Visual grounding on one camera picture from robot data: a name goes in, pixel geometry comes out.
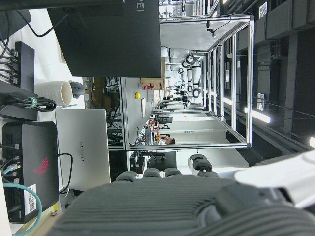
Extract black mini PC red logo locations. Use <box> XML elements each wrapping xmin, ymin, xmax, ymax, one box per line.
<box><xmin>1</xmin><ymin>121</ymin><xmax>60</xmax><ymax>224</ymax></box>

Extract grey computer mouse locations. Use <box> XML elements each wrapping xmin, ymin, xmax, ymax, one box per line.
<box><xmin>69</xmin><ymin>81</ymin><xmax>86</xmax><ymax>99</ymax></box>

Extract black docking hub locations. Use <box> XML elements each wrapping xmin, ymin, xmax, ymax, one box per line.
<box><xmin>14</xmin><ymin>41</ymin><xmax>35</xmax><ymax>92</ymax></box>

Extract right robot hand white grey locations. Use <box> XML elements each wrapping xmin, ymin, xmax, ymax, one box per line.
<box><xmin>48</xmin><ymin>148</ymin><xmax>315</xmax><ymax>236</ymax></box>

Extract small camera on frame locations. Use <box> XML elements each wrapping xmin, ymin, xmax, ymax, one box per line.
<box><xmin>206</xmin><ymin>21</ymin><xmax>217</xmax><ymax>39</ymax></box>

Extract teal network cable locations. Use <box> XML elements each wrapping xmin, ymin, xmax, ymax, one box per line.
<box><xmin>0</xmin><ymin>163</ymin><xmax>43</xmax><ymax>235</ymax></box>

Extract grey partition cabinet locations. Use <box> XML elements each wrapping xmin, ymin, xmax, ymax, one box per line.
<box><xmin>120</xmin><ymin>77</ymin><xmax>160</xmax><ymax>150</ymax></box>

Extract black power cable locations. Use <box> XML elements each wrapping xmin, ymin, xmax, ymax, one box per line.
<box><xmin>57</xmin><ymin>152</ymin><xmax>74</xmax><ymax>194</ymax></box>

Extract long ceiling light tube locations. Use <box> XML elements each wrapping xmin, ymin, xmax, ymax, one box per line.
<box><xmin>243</xmin><ymin>107</ymin><xmax>271</xmax><ymax>123</ymax></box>

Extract aluminium profile cage frame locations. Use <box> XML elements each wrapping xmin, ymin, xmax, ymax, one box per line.
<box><xmin>152</xmin><ymin>14</ymin><xmax>255</xmax><ymax>150</ymax></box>

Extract black Huawei monitor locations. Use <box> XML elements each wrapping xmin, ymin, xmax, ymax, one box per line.
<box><xmin>46</xmin><ymin>0</ymin><xmax>162</xmax><ymax>78</ymax></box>

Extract black cable bundle green tie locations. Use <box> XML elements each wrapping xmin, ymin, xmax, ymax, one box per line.
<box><xmin>0</xmin><ymin>95</ymin><xmax>57</xmax><ymax>113</ymax></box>

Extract black flat device box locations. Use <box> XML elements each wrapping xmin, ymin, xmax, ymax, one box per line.
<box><xmin>0</xmin><ymin>80</ymin><xmax>40</xmax><ymax>122</ymax></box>

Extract brown cardboard box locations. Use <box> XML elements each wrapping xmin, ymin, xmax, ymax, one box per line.
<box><xmin>140</xmin><ymin>78</ymin><xmax>165</xmax><ymax>90</ymax></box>

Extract silver Huawei laptop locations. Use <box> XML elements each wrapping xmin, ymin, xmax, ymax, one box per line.
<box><xmin>55</xmin><ymin>109</ymin><xmax>111</xmax><ymax>191</ymax></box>

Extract person in white shirt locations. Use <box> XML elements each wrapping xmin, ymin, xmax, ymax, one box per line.
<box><xmin>157</xmin><ymin>127</ymin><xmax>177</xmax><ymax>146</ymax></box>

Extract white humanoid robot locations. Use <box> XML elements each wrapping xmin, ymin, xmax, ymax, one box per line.
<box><xmin>161</xmin><ymin>46</ymin><xmax>201</xmax><ymax>99</ymax></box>

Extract black monitor stand base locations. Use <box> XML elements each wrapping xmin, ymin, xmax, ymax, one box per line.
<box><xmin>0</xmin><ymin>9</ymin><xmax>32</xmax><ymax>42</ymax></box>

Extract white textured paper cup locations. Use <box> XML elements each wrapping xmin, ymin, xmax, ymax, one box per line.
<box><xmin>35</xmin><ymin>80</ymin><xmax>73</xmax><ymax>106</ymax></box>

